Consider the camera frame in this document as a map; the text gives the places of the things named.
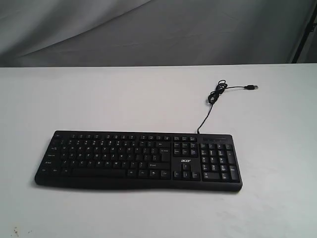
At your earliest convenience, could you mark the grey fabric backdrop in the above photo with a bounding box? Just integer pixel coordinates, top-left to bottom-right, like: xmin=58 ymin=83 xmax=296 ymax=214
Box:
xmin=0 ymin=0 xmax=317 ymax=67

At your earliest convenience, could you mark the black tripod stand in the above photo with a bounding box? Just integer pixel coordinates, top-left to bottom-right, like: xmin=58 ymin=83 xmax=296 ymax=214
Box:
xmin=290 ymin=1 xmax=317 ymax=63

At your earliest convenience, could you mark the black Acer keyboard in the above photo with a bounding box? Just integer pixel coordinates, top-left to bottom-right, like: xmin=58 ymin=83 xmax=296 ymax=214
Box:
xmin=35 ymin=130 xmax=243 ymax=192

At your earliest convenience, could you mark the black USB cable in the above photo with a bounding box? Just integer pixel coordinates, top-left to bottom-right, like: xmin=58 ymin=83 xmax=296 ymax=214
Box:
xmin=197 ymin=79 xmax=259 ymax=134

